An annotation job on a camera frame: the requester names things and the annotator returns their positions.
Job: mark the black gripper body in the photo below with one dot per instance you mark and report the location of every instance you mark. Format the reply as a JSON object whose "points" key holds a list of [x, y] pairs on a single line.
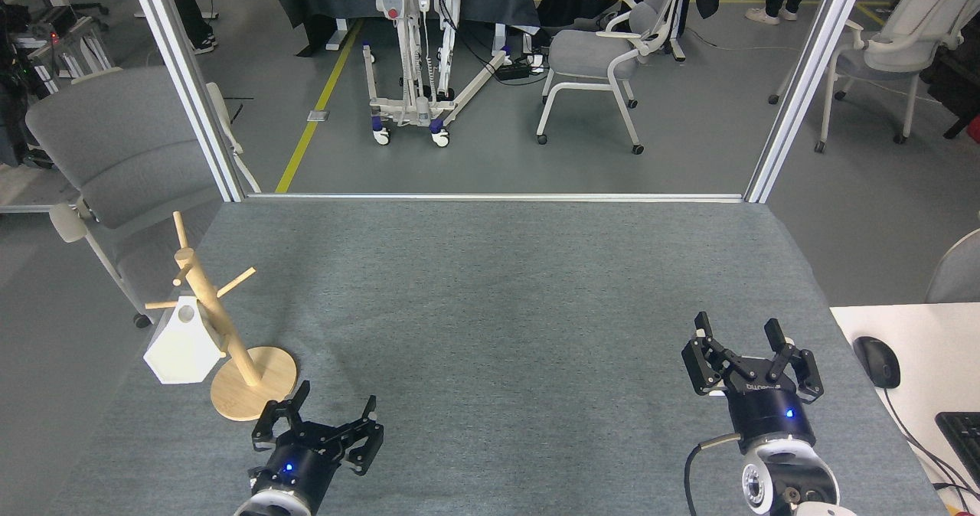
{"points": [[766, 416], [295, 466]]}

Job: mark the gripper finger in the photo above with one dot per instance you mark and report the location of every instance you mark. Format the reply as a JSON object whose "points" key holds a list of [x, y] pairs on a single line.
{"points": [[698, 367], [268, 424], [804, 374], [367, 443]]}

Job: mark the white hexagonal cup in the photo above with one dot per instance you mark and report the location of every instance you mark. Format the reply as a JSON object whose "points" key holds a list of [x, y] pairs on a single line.
{"points": [[184, 351]]}

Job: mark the grey felt table cover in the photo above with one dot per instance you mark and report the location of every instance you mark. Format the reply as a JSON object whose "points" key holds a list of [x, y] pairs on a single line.
{"points": [[498, 309]]}

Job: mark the white desk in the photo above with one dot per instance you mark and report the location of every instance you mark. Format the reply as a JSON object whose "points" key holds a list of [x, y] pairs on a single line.
{"points": [[934, 347]]}

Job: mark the silver frame rail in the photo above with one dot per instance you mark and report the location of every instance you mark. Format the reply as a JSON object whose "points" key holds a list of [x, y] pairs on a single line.
{"points": [[498, 197]]}

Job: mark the silver frame post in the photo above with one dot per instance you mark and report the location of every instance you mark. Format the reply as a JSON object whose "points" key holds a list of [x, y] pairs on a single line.
{"points": [[804, 87], [187, 87]]}

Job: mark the black keyboard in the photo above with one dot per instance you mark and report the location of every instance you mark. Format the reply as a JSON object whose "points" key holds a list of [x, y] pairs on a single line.
{"points": [[963, 439]]}

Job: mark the metal equipment cart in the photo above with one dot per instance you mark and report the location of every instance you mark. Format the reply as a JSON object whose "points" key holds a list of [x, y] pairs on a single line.
{"points": [[65, 45]]}

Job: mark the white stand on wheels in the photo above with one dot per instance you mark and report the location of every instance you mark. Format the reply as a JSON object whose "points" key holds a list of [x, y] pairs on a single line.
{"points": [[419, 106]]}

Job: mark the white mesh back chair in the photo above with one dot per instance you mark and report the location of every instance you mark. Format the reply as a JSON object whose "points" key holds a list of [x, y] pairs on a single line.
{"points": [[911, 26]]}

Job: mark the grey rounded chair back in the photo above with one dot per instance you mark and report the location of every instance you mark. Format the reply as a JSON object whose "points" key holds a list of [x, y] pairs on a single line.
{"points": [[961, 271]]}

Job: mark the wooden cup rack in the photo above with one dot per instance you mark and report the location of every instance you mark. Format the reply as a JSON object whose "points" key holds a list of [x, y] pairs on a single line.
{"points": [[245, 393]]}

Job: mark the black power strip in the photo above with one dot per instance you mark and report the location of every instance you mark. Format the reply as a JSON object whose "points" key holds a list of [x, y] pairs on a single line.
{"points": [[513, 70]]}

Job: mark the large grey upholstered chair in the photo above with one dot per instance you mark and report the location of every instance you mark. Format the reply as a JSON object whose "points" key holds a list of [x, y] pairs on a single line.
{"points": [[122, 148]]}

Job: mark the black computer mouse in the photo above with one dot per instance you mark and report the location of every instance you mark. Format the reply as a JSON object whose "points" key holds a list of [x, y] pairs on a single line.
{"points": [[877, 361]]}

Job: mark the grey office chair white frame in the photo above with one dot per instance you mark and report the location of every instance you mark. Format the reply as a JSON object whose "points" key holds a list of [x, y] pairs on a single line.
{"points": [[589, 53]]}

